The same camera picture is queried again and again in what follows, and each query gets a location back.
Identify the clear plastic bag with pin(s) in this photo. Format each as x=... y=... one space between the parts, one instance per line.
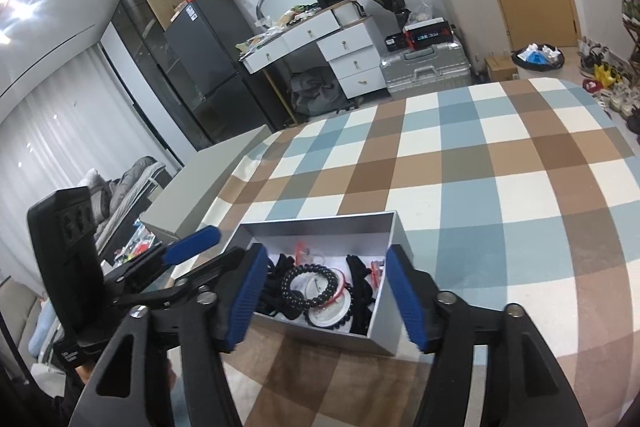
x=421 y=13

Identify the checkered blanket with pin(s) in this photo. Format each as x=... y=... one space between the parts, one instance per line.
x=475 y=187

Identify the shoes on floor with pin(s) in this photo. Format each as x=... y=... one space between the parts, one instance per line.
x=610 y=82

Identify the red clear hair clip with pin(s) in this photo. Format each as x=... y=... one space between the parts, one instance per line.
x=302 y=251

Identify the small black hair claw clip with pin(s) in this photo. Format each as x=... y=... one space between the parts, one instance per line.
x=277 y=287

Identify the silver suitcase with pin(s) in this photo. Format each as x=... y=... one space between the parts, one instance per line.
x=425 y=72

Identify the black red flat box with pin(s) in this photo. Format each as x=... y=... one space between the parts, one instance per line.
x=427 y=34

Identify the small black box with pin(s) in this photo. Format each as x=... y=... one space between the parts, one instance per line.
x=395 y=43

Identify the grey bag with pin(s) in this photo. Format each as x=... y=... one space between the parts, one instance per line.
x=320 y=92

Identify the person's left forearm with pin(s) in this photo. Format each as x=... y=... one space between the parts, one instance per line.
x=55 y=402

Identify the grey clothes pile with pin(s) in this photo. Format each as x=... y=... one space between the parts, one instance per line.
x=125 y=192

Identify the white vanity desk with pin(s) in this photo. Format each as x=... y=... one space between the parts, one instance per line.
x=345 y=52

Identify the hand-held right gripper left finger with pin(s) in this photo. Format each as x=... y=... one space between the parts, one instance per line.
x=247 y=297

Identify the dark glass cabinet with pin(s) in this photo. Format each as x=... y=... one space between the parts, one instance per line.
x=145 y=72

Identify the white sheer curtain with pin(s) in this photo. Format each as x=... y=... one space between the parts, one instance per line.
x=60 y=127

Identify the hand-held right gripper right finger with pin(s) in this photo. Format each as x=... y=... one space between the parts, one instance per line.
x=407 y=302

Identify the white cardboard box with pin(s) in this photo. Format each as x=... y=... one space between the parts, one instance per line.
x=325 y=227

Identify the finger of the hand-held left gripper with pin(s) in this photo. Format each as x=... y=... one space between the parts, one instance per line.
x=192 y=244
x=210 y=269

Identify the dark grey fridge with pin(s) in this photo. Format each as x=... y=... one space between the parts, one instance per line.
x=210 y=62

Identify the large black hair claw clip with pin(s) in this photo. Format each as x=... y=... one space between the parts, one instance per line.
x=362 y=292

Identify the brown cardboard box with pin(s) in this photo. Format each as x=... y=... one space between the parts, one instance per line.
x=500 y=68

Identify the dark basket with trash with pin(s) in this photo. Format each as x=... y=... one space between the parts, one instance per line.
x=537 y=56

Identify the white suitcase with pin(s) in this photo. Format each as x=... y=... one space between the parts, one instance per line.
x=470 y=17

